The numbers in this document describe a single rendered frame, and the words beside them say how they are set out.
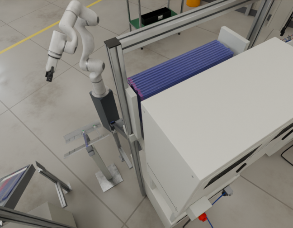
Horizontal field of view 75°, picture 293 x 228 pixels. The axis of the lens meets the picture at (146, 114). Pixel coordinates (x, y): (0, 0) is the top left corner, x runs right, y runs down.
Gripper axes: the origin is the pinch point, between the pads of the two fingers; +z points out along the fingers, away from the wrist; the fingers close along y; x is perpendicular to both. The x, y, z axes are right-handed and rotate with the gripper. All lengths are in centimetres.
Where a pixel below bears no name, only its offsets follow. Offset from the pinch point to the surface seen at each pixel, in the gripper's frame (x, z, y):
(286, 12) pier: 364, -212, -81
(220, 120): 33, -31, 109
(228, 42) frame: 60, -61, 76
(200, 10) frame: 26, -61, 86
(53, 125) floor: 39, 97, -117
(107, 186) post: 87, 108, -6
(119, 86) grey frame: 10, -26, 82
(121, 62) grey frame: 6, -35, 85
